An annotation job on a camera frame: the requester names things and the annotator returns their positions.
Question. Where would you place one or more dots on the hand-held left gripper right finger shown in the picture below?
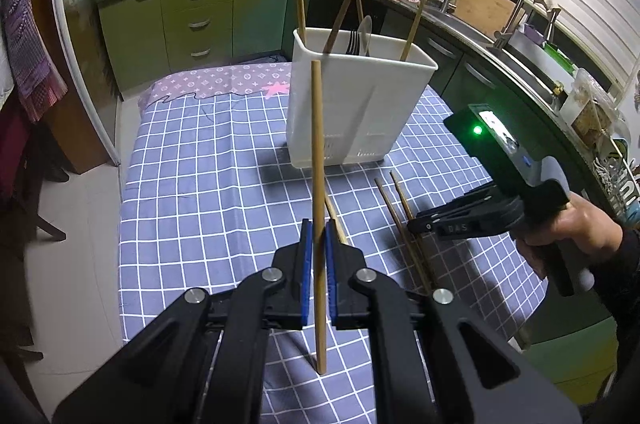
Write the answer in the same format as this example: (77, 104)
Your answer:
(331, 274)

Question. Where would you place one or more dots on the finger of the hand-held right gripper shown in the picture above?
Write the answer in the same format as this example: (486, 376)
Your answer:
(475, 206)
(470, 228)

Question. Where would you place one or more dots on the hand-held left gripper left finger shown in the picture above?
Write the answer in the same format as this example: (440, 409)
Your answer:
(306, 274)

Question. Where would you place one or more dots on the white plastic utensil holder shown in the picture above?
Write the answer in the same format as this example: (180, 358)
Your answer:
(345, 104)

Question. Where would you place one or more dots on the clear plastic spoon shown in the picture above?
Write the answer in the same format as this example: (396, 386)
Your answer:
(365, 31)

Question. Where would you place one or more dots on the black plastic fork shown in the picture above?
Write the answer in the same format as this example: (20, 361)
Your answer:
(353, 43)

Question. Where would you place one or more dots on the person's right hand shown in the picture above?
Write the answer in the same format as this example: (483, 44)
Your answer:
(585, 229)

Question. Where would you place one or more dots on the steel double sink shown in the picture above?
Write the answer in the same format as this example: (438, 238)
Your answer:
(530, 59)

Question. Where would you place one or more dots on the clear bag of food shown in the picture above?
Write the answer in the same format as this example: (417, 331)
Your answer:
(590, 109)

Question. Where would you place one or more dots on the green plastic container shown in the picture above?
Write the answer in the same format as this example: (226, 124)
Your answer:
(560, 56)

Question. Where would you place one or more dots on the blue checked tablecloth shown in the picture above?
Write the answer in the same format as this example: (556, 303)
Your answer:
(210, 204)

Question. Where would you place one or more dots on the printed plastic packet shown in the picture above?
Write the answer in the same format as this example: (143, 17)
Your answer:
(620, 184)

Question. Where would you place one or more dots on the purple plastic basket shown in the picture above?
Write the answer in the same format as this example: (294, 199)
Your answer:
(532, 34)

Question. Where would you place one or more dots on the tall steel faucet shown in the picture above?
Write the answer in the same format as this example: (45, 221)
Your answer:
(510, 24)

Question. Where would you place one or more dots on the wooden cutting board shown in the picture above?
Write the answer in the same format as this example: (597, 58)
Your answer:
(482, 4)

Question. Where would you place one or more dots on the pink patterned sheet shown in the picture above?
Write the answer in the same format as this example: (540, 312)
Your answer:
(210, 81)

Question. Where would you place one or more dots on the dark red cloth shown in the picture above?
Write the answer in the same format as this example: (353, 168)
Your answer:
(20, 154)

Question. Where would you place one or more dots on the glass sliding door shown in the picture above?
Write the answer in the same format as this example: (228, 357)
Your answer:
(80, 4)

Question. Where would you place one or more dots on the pink checked apron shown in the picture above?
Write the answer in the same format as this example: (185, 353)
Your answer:
(27, 44)

